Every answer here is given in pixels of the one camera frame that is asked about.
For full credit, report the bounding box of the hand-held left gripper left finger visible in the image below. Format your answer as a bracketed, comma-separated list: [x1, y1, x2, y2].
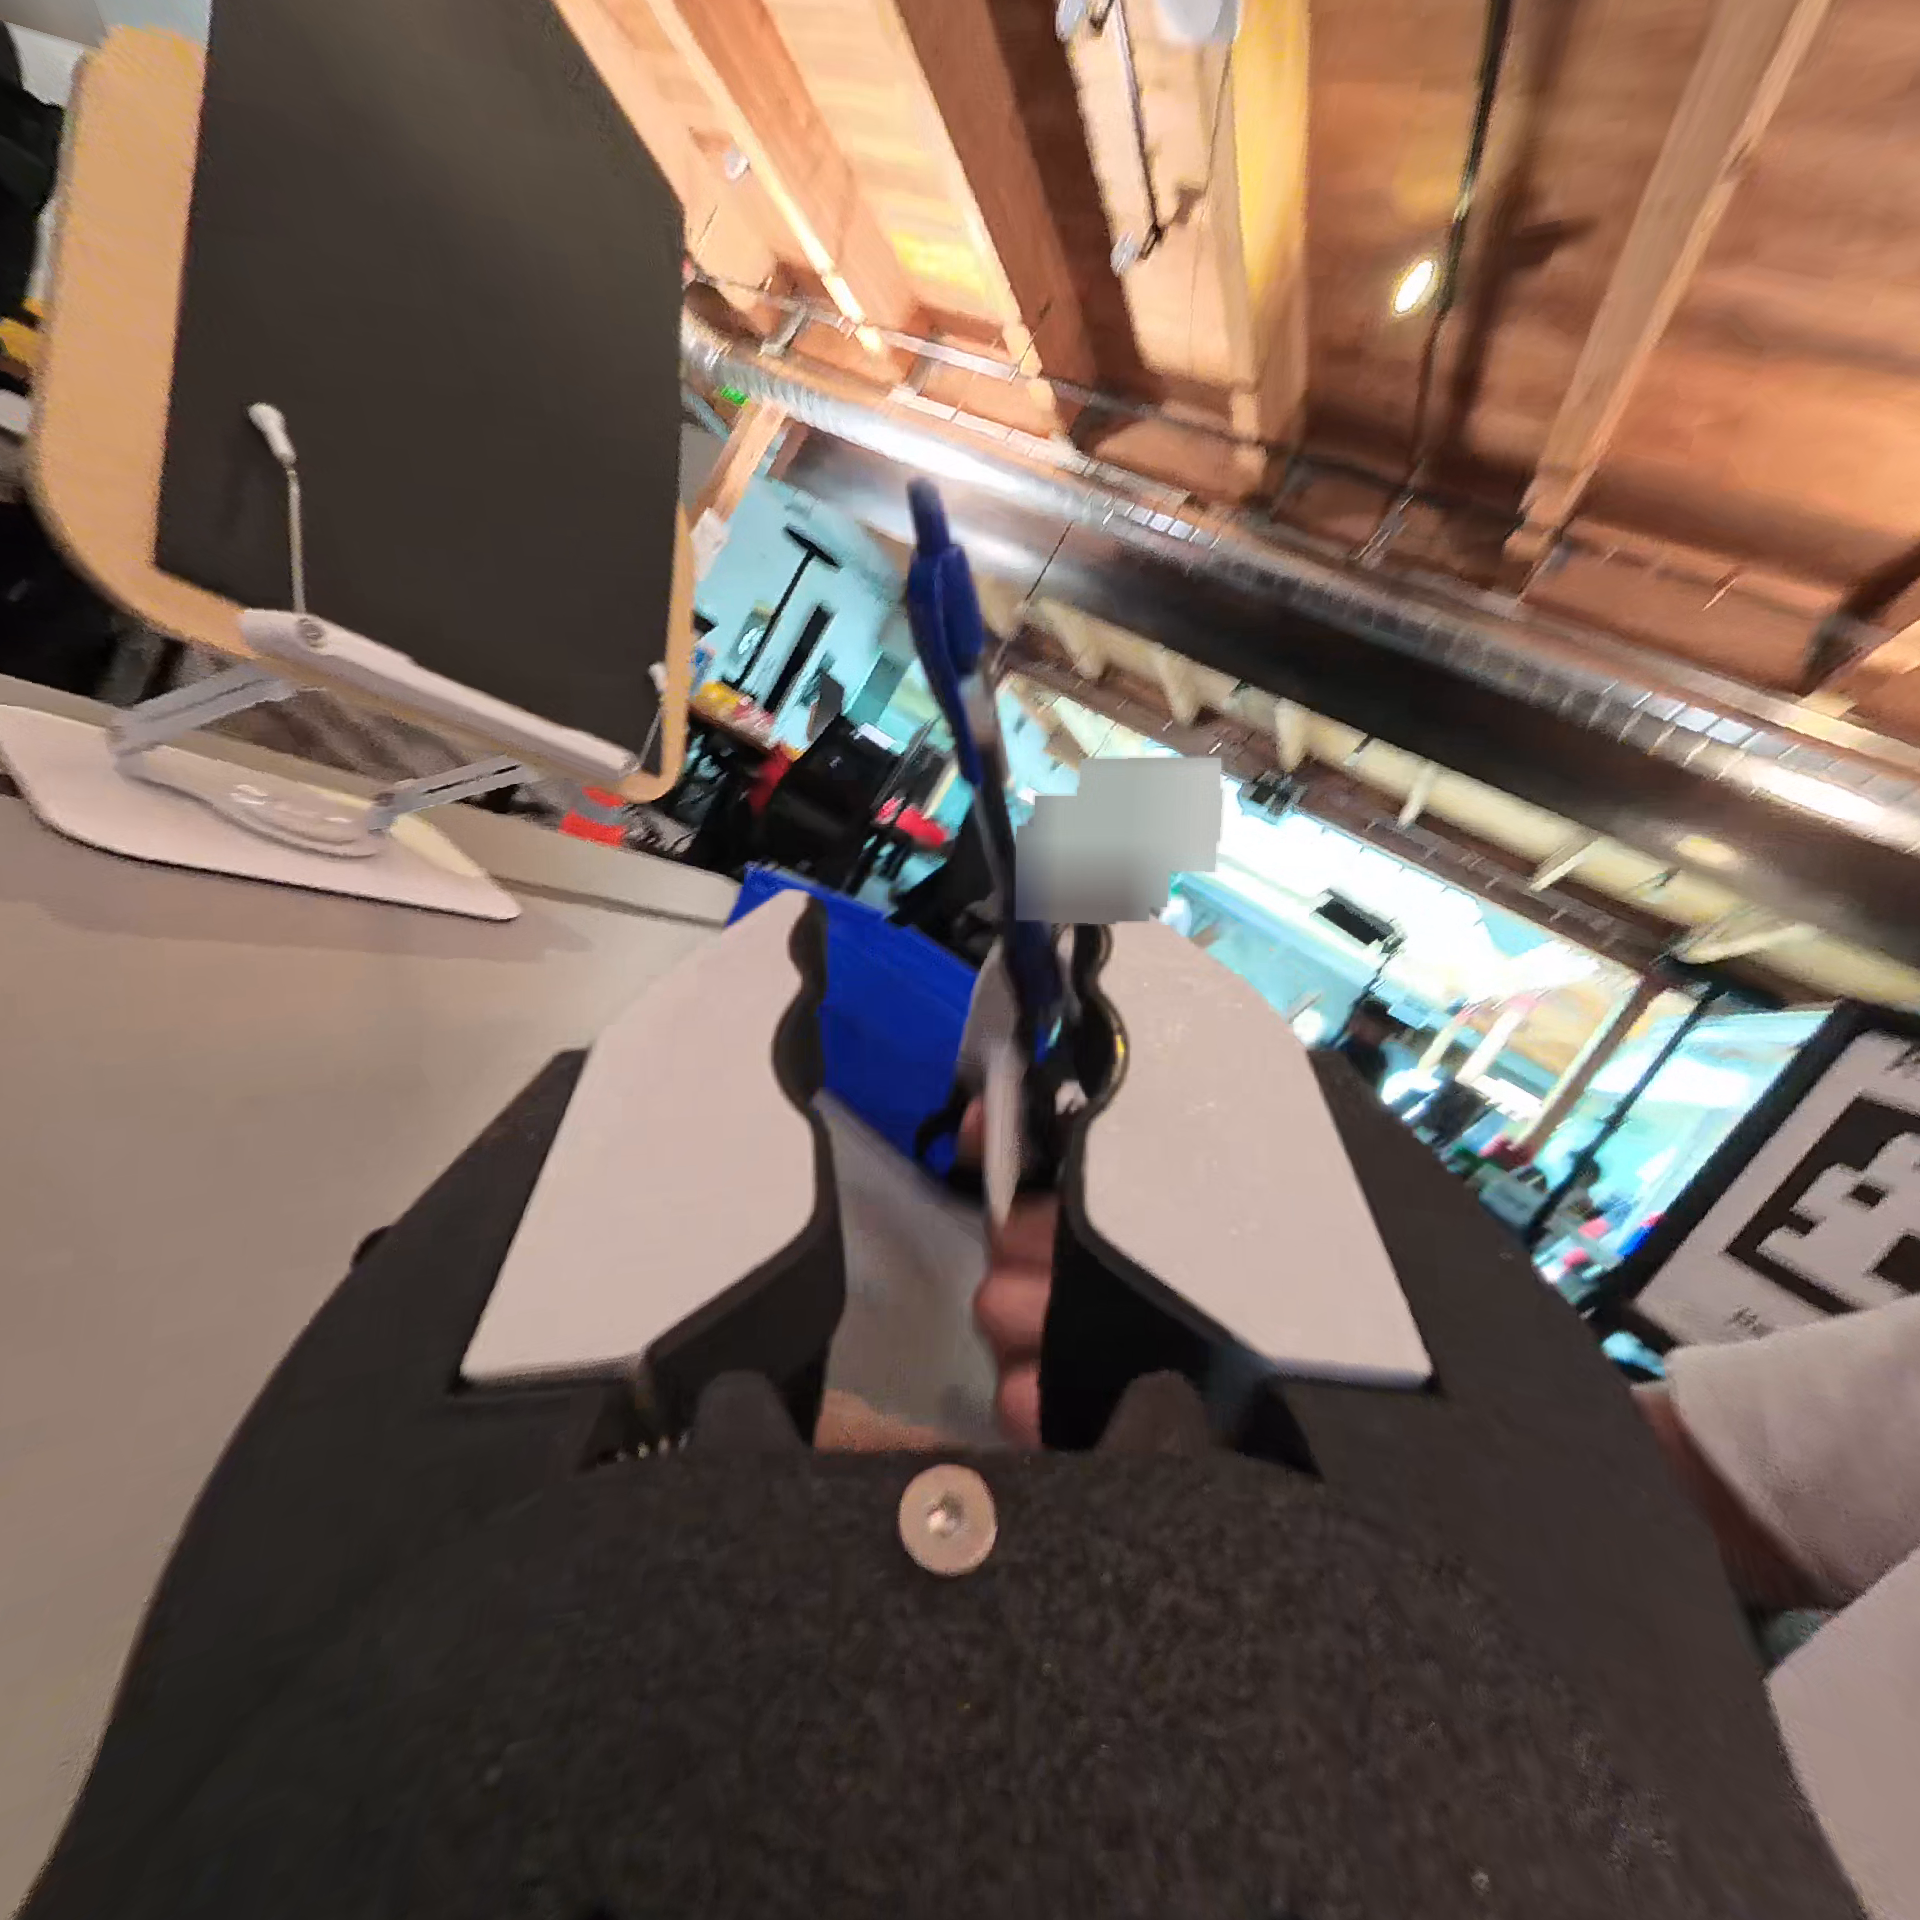
[461, 885, 848, 1390]

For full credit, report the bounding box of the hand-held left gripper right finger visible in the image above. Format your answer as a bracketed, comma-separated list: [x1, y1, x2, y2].
[1042, 919, 1438, 1445]

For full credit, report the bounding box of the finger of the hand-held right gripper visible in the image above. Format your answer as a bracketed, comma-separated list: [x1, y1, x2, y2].
[959, 960, 1059, 1235]

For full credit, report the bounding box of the blue plastic bin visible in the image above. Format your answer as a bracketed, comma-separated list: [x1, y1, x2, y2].
[730, 864, 981, 1160]

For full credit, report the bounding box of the blue pen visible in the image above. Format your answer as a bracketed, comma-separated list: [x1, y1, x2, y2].
[904, 475, 1071, 1058]

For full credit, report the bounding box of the person's right hand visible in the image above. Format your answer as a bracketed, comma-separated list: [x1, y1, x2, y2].
[973, 1191, 1053, 1450]

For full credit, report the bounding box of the black white fiducial sign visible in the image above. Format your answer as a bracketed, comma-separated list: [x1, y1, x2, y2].
[1623, 1023, 1920, 1356]

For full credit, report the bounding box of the black floor lamp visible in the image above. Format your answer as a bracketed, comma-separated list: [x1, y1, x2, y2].
[785, 530, 847, 710]

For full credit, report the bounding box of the black board with wooden frame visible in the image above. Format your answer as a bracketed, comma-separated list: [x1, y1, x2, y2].
[27, 0, 705, 806]

